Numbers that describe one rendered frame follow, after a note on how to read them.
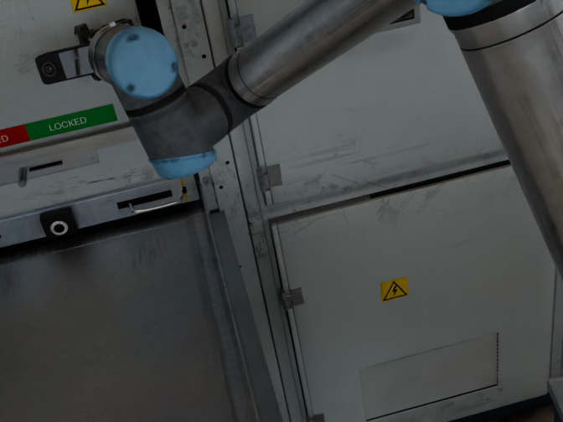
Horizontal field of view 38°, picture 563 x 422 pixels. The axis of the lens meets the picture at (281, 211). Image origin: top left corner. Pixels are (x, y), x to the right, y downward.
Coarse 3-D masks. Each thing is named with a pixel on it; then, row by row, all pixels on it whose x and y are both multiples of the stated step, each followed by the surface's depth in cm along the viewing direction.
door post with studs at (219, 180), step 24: (168, 0) 137; (192, 0) 137; (168, 24) 139; (192, 24) 139; (192, 48) 142; (192, 72) 144; (216, 144) 153; (216, 168) 156; (216, 192) 159; (240, 216) 163; (240, 240) 167; (240, 264) 170; (264, 312) 178; (264, 336) 182
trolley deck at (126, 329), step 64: (64, 256) 157; (128, 256) 154; (192, 256) 151; (0, 320) 145; (64, 320) 142; (128, 320) 140; (192, 320) 137; (0, 384) 132; (64, 384) 130; (128, 384) 128; (192, 384) 126; (256, 384) 124
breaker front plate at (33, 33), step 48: (0, 0) 135; (48, 0) 136; (0, 48) 139; (48, 48) 141; (0, 96) 144; (48, 96) 145; (96, 96) 147; (48, 144) 150; (0, 192) 154; (48, 192) 156; (96, 192) 158
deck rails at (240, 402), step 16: (192, 224) 158; (208, 224) 158; (208, 240) 154; (208, 256) 150; (208, 272) 146; (224, 272) 145; (208, 288) 143; (224, 288) 142; (224, 304) 139; (224, 320) 136; (224, 336) 132; (240, 336) 132; (224, 352) 130; (240, 352) 120; (224, 368) 127; (240, 368) 126; (240, 384) 124; (240, 400) 121; (256, 400) 121; (240, 416) 119; (256, 416) 110
